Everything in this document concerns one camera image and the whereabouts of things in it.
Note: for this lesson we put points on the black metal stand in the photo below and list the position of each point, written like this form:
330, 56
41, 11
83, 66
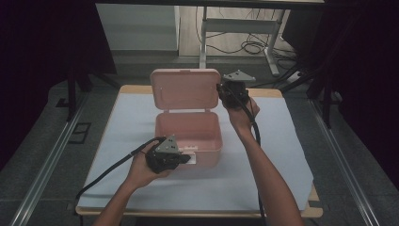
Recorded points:
327, 103
71, 94

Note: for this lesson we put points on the person's right hand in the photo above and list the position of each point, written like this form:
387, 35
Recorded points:
241, 119

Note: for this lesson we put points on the dark curtain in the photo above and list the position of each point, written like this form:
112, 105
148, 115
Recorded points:
370, 78
37, 62

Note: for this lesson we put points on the white power strip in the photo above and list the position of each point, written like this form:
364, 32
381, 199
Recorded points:
295, 76

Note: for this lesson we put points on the metal floor rail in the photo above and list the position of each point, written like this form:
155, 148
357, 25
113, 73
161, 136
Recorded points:
342, 160
47, 163

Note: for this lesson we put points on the white table cover sheet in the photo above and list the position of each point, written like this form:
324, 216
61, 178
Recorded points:
282, 141

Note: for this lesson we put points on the white panel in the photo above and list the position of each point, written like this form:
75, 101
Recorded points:
138, 26

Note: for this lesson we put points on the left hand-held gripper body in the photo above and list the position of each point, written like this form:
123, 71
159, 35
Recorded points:
163, 158

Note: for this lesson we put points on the black floor socket frame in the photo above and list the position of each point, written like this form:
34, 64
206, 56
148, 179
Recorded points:
80, 133

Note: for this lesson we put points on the white metal desk frame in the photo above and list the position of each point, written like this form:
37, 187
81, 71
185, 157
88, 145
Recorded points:
238, 25

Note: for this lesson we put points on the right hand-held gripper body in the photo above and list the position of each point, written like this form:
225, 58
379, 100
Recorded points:
235, 94

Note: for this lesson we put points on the person's left hand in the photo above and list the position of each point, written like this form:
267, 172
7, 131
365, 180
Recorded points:
141, 169

